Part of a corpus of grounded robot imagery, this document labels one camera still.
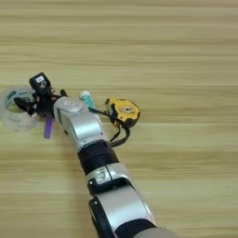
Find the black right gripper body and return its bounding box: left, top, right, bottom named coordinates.
left=33, top=92, right=61, bottom=118

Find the yellow tape measure with strap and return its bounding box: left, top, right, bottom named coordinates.
left=103, top=98, right=141, bottom=143

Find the clear tape roll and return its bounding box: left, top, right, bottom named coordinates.
left=0, top=86, right=41, bottom=132

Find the purple eraser bar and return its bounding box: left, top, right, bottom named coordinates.
left=43, top=115, right=56, bottom=139

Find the teal and white glue stick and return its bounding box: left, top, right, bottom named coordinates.
left=79, top=89, right=98, bottom=112

